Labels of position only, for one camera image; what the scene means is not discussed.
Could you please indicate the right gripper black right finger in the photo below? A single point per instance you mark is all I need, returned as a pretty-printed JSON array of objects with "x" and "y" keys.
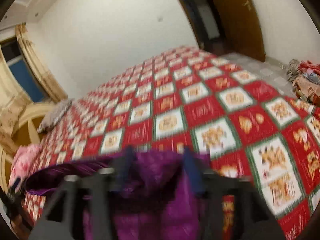
[{"x": 232, "y": 207}]

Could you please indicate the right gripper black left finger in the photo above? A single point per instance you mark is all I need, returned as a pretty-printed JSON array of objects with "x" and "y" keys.
[{"x": 81, "y": 208}]

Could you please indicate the purple puffer jacket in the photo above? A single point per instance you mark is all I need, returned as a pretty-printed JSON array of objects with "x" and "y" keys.
[{"x": 156, "y": 202}]

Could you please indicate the clothes pile on floor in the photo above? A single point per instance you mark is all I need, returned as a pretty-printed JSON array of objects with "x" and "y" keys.
[{"x": 304, "y": 77}]

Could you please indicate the pink floral folded blanket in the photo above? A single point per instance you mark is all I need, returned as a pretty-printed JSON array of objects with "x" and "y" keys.
[{"x": 23, "y": 161}]

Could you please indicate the cream wooden headboard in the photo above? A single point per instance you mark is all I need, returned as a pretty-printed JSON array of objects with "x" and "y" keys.
[{"x": 24, "y": 133}]

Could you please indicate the grey striped pillow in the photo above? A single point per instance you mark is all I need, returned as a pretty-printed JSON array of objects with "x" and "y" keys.
[{"x": 54, "y": 116}]

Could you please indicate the beige left curtain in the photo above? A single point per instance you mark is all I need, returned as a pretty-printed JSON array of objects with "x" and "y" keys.
[{"x": 14, "y": 101}]

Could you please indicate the beige curtain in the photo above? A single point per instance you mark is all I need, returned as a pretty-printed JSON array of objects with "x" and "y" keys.
[
  {"x": 43, "y": 75},
  {"x": 14, "y": 101}
]

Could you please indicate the beige right curtain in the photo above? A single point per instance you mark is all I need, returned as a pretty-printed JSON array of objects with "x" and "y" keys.
[{"x": 43, "y": 75}]

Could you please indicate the window with blue pane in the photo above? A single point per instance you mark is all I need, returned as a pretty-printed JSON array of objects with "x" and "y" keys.
[{"x": 21, "y": 70}]

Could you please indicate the red patchwork bear bedspread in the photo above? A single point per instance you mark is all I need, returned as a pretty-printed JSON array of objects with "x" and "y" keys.
[{"x": 190, "y": 97}]

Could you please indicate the brown wooden door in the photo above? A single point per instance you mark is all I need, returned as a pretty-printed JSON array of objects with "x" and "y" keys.
[{"x": 242, "y": 28}]

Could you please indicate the silver door handle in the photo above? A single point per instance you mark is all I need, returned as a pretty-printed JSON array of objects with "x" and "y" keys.
[{"x": 248, "y": 5}]

